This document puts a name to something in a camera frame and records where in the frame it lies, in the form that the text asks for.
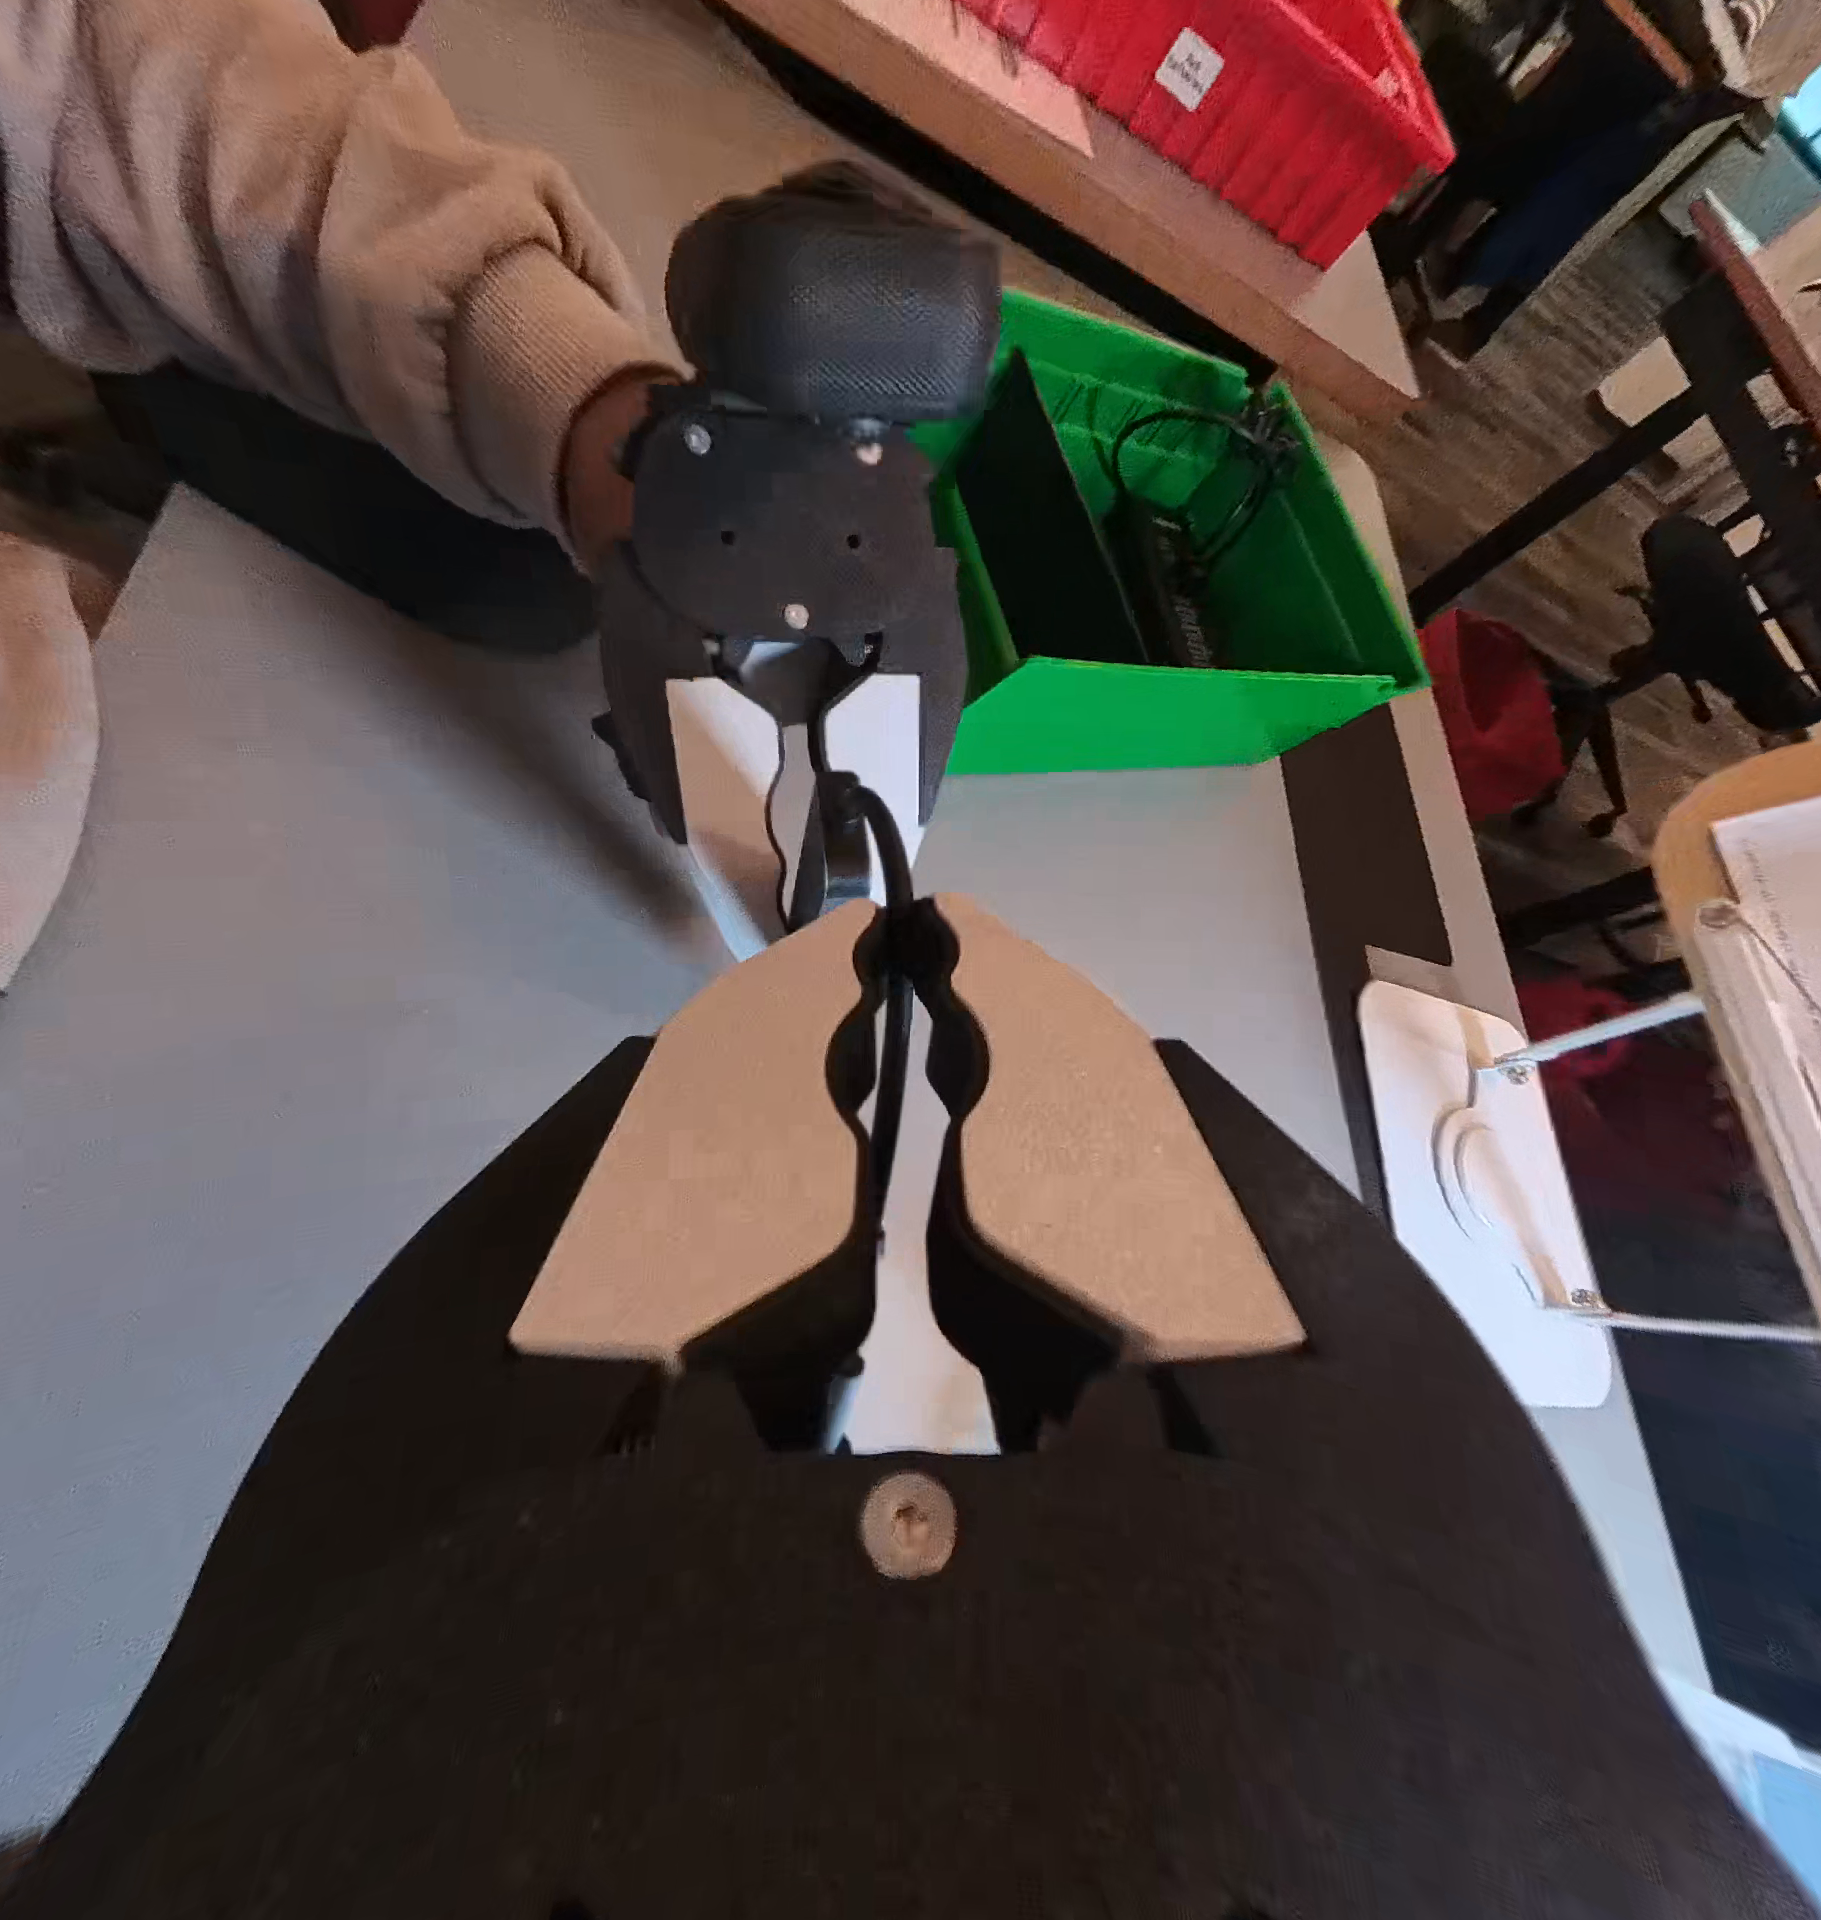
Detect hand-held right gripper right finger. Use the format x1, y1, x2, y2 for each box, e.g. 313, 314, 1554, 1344
922, 888, 1312, 1368

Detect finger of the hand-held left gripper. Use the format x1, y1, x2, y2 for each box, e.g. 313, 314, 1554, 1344
664, 675, 795, 960
822, 675, 928, 904

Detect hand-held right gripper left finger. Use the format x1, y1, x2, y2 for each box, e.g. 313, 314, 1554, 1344
508, 897, 886, 1368

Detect dark grey usb hub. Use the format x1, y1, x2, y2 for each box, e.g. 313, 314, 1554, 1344
789, 768, 883, 933

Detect thick black hub cable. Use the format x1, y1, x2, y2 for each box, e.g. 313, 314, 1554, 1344
824, 768, 922, 1201

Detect person's left forearm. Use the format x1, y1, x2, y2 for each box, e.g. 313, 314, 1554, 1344
0, 0, 690, 559

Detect person's left hand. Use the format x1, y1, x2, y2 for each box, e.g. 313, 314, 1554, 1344
564, 372, 660, 579

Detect black bin divider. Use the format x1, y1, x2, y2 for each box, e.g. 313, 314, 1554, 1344
944, 348, 1155, 675

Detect green plastic bin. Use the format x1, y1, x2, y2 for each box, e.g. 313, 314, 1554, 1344
907, 290, 1431, 779

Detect black mat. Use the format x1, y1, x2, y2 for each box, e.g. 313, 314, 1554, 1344
1278, 702, 1456, 1201

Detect metal rod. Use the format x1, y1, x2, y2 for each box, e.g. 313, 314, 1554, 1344
1475, 988, 1708, 1086
1542, 1287, 1821, 1347

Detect red bag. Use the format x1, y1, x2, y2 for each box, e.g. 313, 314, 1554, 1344
1419, 604, 1572, 825

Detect red plastic bin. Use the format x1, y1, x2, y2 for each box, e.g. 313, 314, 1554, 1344
955, 0, 1461, 272

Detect light wooden table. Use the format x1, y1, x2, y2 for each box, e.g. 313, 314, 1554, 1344
1651, 732, 1821, 1441

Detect person's grey sweatshirt torso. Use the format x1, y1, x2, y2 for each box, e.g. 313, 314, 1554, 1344
0, 424, 102, 1082

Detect stack of white papers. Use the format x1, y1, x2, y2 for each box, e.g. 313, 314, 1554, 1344
1708, 779, 1821, 1351

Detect black office chair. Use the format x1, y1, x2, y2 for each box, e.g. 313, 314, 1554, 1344
1589, 511, 1821, 841

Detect clear plastic packet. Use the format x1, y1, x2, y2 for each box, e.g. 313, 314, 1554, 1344
1663, 1672, 1821, 1920

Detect white plastic base plate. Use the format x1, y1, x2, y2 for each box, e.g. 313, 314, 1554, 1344
1356, 981, 1618, 1411

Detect bundled black cables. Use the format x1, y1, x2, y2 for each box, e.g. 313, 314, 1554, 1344
1109, 393, 1298, 579

